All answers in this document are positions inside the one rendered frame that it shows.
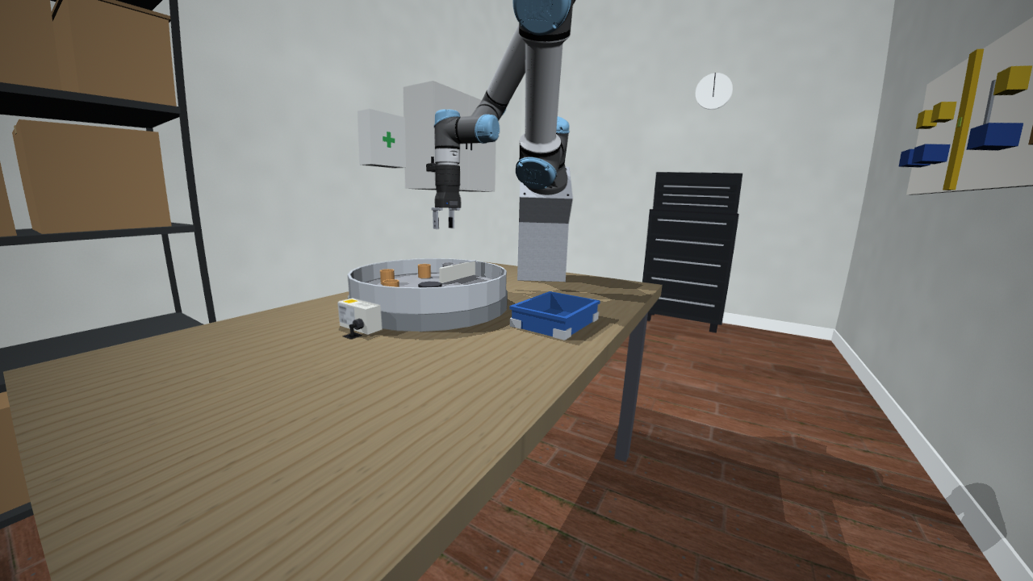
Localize blue crate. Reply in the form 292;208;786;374
509;291;600;340

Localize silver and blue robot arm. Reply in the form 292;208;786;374
434;0;575;195

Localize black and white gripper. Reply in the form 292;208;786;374
426;148;461;230

